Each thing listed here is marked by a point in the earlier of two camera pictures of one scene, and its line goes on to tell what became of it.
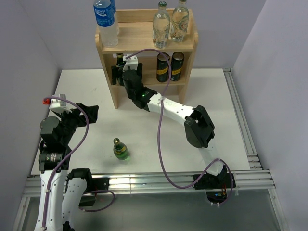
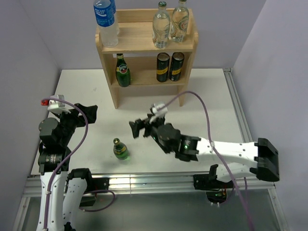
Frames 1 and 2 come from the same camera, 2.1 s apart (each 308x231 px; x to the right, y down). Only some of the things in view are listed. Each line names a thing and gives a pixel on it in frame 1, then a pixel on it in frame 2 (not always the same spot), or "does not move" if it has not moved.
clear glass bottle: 161,26 does not move
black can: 162,67 does not move
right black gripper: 114,75 -> 139,124
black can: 177,61 does not move
